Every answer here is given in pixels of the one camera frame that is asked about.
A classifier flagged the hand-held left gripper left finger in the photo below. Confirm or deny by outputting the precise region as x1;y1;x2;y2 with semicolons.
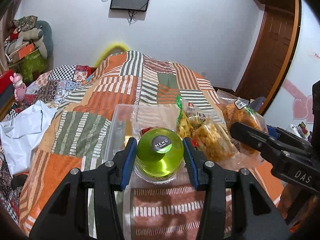
29;137;138;240

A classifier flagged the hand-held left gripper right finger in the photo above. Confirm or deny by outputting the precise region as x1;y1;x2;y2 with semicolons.
182;137;292;240

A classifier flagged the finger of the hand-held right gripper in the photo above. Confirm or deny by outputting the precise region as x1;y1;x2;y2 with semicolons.
266;124;312;153
230;122;284;164

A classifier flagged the green jelly cup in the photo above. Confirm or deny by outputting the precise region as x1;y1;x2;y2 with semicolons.
134;127;186;184

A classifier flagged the orange fried snack bag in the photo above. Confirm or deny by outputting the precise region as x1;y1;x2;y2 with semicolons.
216;89;269;164

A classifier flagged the clear plastic container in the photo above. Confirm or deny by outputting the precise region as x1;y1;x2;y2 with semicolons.
103;103;187;180

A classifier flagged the person's right hand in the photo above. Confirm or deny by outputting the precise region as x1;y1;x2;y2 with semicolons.
277;184;319;232

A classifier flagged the yellow fried snack bag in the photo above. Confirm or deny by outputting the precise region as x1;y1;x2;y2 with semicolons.
176;96;239;164

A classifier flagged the orange striped patchwork blanket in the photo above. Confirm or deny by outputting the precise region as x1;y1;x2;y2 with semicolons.
19;51;290;236

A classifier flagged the white wardrobe with pink stickers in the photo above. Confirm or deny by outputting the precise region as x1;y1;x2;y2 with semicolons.
262;0;320;136

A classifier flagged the wooden door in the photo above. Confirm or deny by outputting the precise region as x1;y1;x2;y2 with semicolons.
235;0;301;106

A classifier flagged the white plastic bag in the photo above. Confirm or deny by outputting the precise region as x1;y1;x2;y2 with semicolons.
0;100;58;176

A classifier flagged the checkered floral quilt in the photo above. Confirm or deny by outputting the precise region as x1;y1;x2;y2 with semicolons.
0;64;93;230

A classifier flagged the yellow curved object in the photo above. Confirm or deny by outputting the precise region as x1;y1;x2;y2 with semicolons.
94;42;129;67

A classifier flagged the pink plush toy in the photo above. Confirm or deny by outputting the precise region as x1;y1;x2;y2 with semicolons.
10;72;27;102

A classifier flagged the red box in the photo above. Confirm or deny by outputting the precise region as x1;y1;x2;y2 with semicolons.
0;70;14;93

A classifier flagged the orange cardboard box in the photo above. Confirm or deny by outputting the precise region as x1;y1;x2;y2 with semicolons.
11;42;36;63

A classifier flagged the floral patterned cloth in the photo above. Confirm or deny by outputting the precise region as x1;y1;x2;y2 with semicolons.
13;16;38;32

